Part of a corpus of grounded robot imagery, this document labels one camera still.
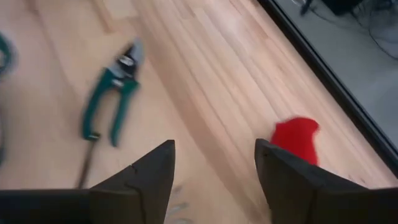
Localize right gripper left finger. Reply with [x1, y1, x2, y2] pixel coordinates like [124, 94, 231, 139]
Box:
[89, 139, 177, 224]

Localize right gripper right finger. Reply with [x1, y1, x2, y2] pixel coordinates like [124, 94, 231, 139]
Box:
[254, 138, 398, 224]

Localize red black gardening glove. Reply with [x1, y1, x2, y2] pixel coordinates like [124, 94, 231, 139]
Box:
[269, 116, 321, 166]

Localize cream green canvas gardening bag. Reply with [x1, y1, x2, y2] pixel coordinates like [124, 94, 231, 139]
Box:
[0, 30, 19, 167]

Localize black floor device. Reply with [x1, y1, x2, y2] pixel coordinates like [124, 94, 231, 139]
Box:
[321, 0, 365, 16]

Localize green pruning shears with strap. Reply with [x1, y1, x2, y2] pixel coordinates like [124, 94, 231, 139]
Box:
[74, 36, 146, 190]

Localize black aluminium table frame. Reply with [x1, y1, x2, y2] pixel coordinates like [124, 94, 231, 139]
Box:
[257, 0, 398, 179]

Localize black floor cable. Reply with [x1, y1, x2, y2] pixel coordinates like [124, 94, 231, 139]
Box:
[354, 0, 398, 60]

